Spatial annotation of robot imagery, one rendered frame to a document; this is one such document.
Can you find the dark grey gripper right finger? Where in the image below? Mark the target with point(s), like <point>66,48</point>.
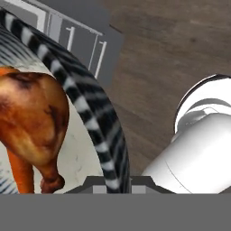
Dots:
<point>144,181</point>

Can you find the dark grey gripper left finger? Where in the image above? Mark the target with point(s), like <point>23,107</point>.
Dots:
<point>90,182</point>

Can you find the black white striped bowl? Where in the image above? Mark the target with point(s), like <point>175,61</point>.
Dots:
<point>90,115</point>

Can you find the orange carrot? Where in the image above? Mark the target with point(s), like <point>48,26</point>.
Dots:
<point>21,176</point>

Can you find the brown roasted chicken drumstick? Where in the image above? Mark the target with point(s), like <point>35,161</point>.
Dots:
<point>30,120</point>

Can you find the white rounded cylinder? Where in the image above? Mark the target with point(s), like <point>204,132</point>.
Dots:
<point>198,150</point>

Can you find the grey cupboard run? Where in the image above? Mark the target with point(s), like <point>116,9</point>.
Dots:
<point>82,39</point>

